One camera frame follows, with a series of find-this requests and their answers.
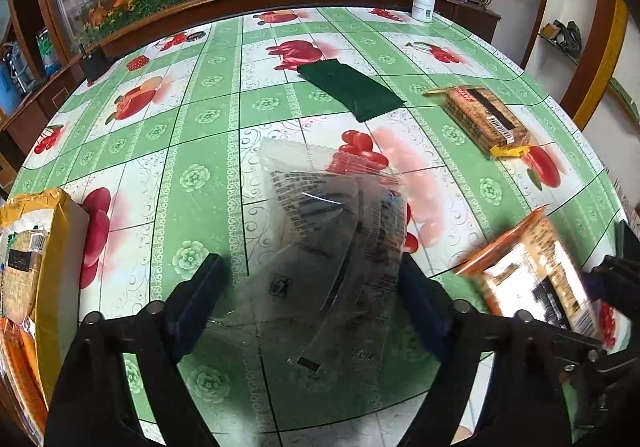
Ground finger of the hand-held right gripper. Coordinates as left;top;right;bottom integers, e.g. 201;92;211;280
542;324;640;428
580;219;640;328

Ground green fruit print tablecloth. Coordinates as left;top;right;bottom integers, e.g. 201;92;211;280
7;4;633;447

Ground wooden sideboard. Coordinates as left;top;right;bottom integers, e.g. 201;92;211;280
434;0;502;44

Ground plastic bottle green label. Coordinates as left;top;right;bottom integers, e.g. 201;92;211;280
37;29;62;78

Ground orange barcode cracker packet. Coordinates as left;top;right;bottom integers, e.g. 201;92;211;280
456;206;609;346

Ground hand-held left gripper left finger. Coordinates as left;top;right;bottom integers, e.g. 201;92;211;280
45;253;231;447

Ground dark green snack packet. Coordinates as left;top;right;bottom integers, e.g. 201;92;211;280
297;60;406;123

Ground cracker packet with green ends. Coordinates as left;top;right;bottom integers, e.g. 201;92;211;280
0;226;51;323

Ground grey thermos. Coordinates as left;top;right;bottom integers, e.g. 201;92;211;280
10;41;35;94

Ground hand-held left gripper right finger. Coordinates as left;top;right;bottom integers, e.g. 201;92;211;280
399;253;572;447

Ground plain orange snack packet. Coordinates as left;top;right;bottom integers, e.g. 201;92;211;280
0;317;49;434

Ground small black stand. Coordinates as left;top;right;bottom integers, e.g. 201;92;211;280
80;44;109;83

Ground dark grey bundle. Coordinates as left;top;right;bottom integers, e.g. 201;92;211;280
542;19;584;58

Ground clear plastic packet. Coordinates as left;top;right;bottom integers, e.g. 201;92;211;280
207;137;412;374

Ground blue thermos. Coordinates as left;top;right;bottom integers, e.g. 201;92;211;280
0;67;22;116

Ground brown cracker packet yellow ends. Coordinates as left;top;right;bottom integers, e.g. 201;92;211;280
423;85;534;160

